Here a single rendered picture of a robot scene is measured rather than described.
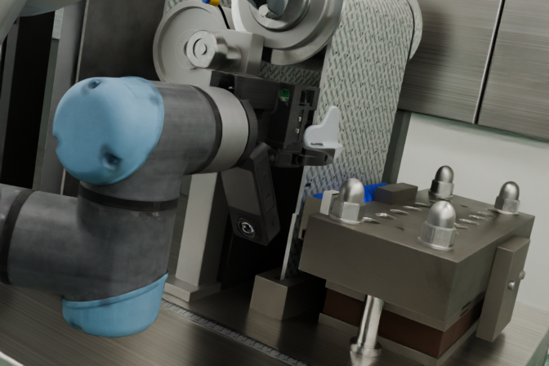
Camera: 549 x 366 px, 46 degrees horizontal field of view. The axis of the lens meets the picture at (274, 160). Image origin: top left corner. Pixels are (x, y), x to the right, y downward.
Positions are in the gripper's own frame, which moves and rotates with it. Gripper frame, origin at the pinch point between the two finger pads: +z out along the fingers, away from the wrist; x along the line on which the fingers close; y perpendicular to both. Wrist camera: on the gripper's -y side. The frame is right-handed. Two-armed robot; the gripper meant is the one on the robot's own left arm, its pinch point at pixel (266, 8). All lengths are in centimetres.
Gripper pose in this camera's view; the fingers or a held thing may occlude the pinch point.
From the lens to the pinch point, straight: 71.4
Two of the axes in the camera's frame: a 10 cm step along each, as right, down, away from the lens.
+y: 4.7, -7.7, 4.3
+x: -8.3, -2.3, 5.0
